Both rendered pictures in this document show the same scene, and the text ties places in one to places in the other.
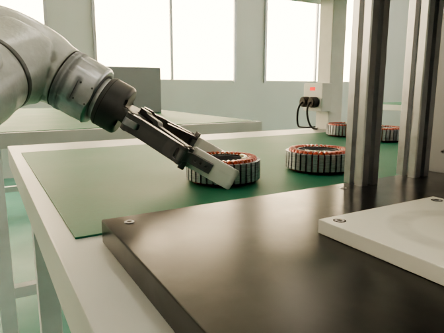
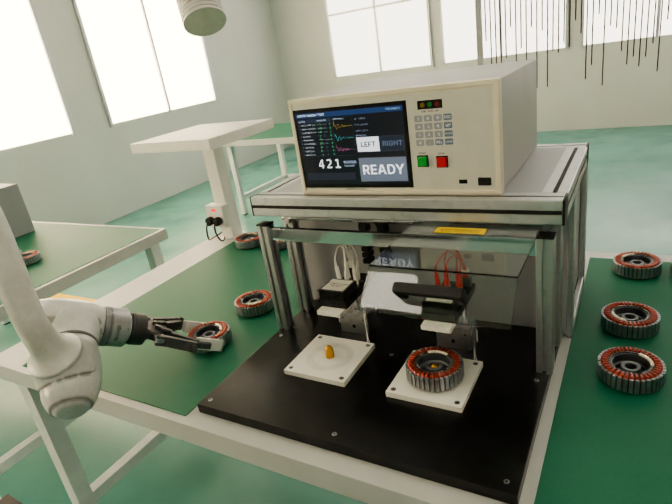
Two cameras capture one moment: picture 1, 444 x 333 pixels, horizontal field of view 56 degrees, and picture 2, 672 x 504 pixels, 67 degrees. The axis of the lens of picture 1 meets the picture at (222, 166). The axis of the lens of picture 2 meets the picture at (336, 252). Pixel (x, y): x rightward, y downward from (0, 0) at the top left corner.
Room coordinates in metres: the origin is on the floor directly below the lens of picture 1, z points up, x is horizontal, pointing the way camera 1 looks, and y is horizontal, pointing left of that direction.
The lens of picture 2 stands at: (-0.58, 0.23, 1.41)
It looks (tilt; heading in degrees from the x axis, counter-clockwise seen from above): 22 degrees down; 332
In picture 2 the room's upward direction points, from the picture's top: 9 degrees counter-clockwise
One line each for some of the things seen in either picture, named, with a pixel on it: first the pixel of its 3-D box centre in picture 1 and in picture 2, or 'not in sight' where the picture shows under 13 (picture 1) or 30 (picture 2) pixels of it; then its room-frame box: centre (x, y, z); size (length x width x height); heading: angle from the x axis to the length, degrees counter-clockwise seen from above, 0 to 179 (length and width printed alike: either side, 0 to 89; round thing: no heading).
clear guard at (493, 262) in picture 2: not in sight; (458, 259); (0.04, -0.34, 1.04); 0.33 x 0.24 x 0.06; 120
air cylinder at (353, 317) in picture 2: not in sight; (358, 317); (0.37, -0.31, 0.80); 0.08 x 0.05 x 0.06; 30
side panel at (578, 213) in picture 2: not in sight; (573, 245); (0.11, -0.75, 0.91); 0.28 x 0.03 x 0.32; 120
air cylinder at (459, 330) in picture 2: not in sight; (456, 331); (0.16, -0.43, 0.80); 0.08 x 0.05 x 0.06; 30
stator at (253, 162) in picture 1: (222, 167); (209, 336); (0.62, 0.00, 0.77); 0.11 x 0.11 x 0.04
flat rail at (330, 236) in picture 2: not in sight; (385, 239); (0.24, -0.33, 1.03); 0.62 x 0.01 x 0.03; 30
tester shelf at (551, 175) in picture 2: not in sight; (420, 179); (0.35, -0.52, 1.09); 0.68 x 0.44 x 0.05; 30
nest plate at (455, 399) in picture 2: not in sight; (435, 378); (0.09, -0.30, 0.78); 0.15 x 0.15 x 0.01; 30
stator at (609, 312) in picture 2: not in sight; (629, 319); (-0.03, -0.75, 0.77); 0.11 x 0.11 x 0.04
